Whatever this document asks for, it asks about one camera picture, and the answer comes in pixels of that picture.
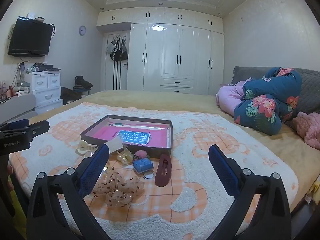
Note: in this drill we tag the orange and white blanket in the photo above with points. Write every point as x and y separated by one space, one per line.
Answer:
212 130

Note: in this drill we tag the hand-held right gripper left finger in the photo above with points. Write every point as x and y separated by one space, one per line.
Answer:
93 170

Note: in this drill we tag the pink quilt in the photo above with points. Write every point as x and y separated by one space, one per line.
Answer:
230 95

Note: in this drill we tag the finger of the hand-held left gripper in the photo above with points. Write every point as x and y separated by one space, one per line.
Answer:
37 128
16 125

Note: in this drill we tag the maroon oval hair clip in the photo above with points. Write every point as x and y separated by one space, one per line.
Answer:
160 180

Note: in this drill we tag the blue floral quilt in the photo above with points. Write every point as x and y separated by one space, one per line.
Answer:
272 87

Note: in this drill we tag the grey chair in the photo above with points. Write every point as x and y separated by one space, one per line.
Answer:
15 105

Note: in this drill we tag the hanging bags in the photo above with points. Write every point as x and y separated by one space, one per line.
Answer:
117 51

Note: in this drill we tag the white glossy wardrobe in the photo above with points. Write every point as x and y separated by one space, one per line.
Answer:
175 50

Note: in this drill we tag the long clear plastic packet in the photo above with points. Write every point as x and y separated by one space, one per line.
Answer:
140 125

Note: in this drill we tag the black set-top box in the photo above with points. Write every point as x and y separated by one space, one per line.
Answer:
47 68

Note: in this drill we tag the white door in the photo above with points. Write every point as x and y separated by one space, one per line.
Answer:
110 75

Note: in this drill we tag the round wall clock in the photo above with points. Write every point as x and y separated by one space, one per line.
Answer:
82 30

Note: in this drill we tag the black wall television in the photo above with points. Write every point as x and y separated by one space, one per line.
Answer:
30 37

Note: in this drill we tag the pearl yellow hair clip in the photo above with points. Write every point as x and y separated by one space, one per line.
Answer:
123 157

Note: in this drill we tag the brown cardboard box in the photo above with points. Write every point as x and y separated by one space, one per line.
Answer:
150 151

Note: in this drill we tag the cream hair claw clip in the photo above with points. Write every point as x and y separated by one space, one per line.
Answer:
83 148

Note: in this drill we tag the person's left hand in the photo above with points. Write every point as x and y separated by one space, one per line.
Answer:
10 169

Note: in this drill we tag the blue block hair clip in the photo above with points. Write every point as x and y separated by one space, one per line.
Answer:
142 165

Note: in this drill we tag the pink plush cloth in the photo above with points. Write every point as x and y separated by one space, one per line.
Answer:
307 127

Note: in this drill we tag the dark brown bag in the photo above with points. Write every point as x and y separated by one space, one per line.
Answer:
70 95

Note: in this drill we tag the dark folded clothes pile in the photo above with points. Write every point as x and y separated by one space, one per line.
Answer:
83 83

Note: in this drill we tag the cluttered side table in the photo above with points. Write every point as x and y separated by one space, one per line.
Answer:
12 87

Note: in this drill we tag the white drawer cabinet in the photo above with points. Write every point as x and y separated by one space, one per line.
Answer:
46 90

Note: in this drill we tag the small clear plastic packet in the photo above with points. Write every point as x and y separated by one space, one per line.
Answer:
115 145

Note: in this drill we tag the white router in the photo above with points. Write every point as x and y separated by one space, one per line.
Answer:
31 15

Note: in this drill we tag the sheer dotted bow scrunchie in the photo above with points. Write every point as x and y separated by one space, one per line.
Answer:
125 186

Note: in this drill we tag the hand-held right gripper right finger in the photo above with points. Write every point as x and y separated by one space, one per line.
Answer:
223 170

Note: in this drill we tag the bed with yellow sheet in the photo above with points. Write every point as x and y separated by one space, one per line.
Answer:
162 100

